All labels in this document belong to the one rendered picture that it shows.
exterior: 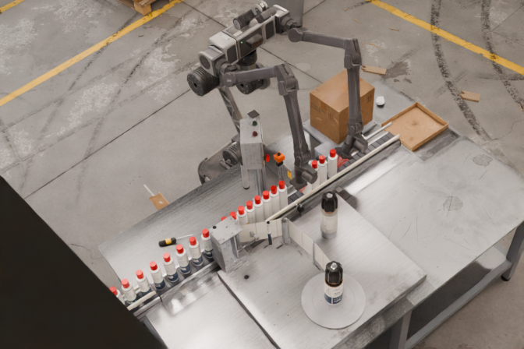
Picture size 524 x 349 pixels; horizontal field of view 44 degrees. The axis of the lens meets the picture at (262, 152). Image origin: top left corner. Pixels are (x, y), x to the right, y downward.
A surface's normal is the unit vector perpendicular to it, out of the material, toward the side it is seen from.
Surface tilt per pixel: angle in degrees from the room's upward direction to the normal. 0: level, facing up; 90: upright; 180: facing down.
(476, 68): 0
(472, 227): 0
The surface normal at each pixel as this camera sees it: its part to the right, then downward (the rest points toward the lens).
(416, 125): -0.07, -0.68
